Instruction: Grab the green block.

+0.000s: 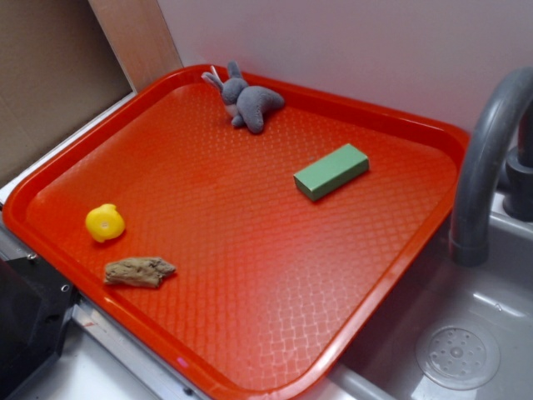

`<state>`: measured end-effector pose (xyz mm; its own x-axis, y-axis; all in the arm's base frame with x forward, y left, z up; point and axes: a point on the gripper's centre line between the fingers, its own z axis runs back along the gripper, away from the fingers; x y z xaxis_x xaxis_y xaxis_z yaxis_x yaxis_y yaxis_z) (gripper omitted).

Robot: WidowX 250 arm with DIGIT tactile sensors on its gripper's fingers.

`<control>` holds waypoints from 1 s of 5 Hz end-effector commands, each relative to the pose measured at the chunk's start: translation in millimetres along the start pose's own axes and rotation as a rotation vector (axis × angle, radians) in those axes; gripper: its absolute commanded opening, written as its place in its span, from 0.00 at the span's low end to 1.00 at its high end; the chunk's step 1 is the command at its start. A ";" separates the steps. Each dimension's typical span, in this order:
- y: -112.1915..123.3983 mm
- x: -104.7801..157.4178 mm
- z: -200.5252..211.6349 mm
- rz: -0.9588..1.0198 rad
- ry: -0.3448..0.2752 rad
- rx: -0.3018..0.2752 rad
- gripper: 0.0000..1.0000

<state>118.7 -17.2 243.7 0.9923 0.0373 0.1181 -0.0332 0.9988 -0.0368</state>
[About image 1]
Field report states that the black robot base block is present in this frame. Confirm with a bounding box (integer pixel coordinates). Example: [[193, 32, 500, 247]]
[[1, 257, 77, 399]]

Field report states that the green rectangular block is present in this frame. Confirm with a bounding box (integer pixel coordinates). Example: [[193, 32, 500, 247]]
[[293, 144, 370, 202]]

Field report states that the red plastic serving tray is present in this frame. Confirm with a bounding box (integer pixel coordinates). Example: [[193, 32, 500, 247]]
[[3, 65, 469, 399]]

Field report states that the grey plush bunny toy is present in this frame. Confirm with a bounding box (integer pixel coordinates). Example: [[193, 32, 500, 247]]
[[201, 61, 285, 135]]

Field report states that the brown driftwood piece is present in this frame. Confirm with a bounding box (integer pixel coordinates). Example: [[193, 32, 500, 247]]
[[104, 257, 177, 288]]

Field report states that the yellow rubber duck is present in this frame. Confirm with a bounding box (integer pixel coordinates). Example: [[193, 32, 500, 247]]
[[85, 203, 126, 243]]

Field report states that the light wooden board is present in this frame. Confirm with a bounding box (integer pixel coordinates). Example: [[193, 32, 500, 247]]
[[89, 0, 183, 93]]

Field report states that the grey plastic sink basin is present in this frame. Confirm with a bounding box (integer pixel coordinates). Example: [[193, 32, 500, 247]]
[[329, 194, 532, 399]]

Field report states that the brown cardboard panel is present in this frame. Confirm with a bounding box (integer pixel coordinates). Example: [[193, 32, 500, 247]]
[[1, 1, 131, 184]]

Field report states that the grey toy sink faucet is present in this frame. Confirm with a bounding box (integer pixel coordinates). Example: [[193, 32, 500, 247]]
[[449, 67, 532, 267]]

